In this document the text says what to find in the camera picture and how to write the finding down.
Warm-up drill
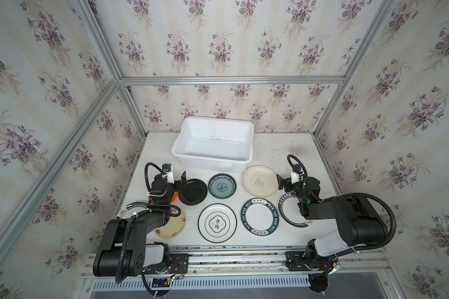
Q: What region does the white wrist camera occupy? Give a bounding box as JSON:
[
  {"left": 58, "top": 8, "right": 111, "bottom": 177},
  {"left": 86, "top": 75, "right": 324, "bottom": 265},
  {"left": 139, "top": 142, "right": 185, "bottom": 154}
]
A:
[
  {"left": 162, "top": 163, "right": 175, "bottom": 184},
  {"left": 291, "top": 164, "right": 308, "bottom": 184}
]

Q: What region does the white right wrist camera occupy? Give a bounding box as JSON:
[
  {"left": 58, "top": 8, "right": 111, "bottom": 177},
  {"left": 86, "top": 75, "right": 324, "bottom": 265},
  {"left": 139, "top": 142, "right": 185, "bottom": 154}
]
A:
[{"left": 291, "top": 164, "right": 308, "bottom": 184}]

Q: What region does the white green rim plate left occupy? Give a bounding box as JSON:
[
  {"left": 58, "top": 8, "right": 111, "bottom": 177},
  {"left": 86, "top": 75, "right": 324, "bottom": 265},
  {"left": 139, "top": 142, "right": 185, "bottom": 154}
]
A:
[{"left": 115, "top": 201, "right": 148, "bottom": 219}]

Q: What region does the white plate green red rim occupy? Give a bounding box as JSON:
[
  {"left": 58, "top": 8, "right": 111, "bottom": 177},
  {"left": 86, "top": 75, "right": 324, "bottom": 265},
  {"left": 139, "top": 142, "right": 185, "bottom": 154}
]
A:
[{"left": 278, "top": 192, "right": 313, "bottom": 228}]

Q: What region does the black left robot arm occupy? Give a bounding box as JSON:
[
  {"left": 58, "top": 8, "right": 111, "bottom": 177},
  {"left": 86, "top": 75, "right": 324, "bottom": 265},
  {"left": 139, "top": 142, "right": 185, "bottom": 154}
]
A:
[{"left": 92, "top": 171, "right": 182, "bottom": 284}]

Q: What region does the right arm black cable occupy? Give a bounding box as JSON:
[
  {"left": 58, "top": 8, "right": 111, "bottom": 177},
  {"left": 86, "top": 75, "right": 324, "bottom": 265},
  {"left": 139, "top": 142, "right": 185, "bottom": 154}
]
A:
[{"left": 286, "top": 154, "right": 397, "bottom": 251}]

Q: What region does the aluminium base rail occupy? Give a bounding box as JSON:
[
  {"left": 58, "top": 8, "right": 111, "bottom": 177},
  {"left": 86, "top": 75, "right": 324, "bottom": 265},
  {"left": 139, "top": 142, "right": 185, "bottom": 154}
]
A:
[{"left": 73, "top": 247, "right": 404, "bottom": 299}]

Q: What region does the cream bear plate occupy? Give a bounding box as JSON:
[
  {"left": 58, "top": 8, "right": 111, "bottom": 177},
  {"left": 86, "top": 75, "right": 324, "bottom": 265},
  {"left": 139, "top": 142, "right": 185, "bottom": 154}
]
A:
[{"left": 241, "top": 165, "right": 278, "bottom": 198}]

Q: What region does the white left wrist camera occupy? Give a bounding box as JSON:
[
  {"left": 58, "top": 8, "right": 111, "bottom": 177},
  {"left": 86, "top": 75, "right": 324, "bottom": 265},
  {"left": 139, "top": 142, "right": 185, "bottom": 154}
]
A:
[{"left": 162, "top": 163, "right": 175, "bottom": 184}]

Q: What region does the teal blue floral plate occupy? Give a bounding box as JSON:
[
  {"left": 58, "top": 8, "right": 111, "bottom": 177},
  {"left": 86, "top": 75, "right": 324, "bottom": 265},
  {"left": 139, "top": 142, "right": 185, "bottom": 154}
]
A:
[{"left": 208, "top": 173, "right": 237, "bottom": 199}]

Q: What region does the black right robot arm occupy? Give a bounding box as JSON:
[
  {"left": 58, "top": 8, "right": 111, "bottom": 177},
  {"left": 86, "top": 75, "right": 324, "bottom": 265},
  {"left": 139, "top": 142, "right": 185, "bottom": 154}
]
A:
[{"left": 276, "top": 173, "right": 395, "bottom": 271}]

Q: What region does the white plate green lettered rim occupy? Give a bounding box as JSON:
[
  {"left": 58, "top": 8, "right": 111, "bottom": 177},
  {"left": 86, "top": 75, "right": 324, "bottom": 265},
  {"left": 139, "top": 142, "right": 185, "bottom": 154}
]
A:
[{"left": 240, "top": 198, "right": 279, "bottom": 237}]

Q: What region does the yellowish cream plate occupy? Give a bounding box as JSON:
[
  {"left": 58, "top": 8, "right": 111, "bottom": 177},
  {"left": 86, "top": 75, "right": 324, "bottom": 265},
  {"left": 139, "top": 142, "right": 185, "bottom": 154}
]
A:
[{"left": 153, "top": 209, "right": 187, "bottom": 239}]

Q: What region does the white plate black rim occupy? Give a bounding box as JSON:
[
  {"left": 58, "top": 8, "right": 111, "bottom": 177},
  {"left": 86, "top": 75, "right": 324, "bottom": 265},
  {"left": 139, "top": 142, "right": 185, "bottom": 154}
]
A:
[{"left": 198, "top": 204, "right": 237, "bottom": 244}]

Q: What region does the white plastic bin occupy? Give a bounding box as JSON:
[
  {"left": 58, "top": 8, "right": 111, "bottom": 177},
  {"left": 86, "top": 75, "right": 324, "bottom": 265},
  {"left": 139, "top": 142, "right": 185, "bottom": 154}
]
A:
[{"left": 172, "top": 117, "right": 254, "bottom": 173}]

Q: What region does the aluminium frame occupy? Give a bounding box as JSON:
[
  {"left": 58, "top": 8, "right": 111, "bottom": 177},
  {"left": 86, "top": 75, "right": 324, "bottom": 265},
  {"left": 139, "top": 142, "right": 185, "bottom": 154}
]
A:
[{"left": 0, "top": 1, "right": 395, "bottom": 264}]

